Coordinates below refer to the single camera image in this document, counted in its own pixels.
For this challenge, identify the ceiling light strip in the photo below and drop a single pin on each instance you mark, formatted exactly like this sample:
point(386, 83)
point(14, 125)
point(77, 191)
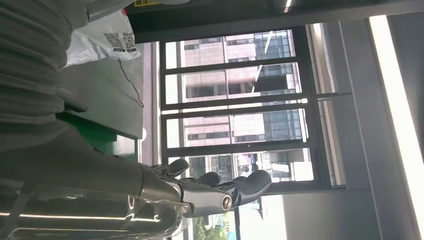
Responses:
point(397, 116)

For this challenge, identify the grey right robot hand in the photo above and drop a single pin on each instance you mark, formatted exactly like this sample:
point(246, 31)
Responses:
point(82, 172)

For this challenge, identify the black window frame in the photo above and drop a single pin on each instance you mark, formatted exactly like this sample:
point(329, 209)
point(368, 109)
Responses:
point(311, 99)

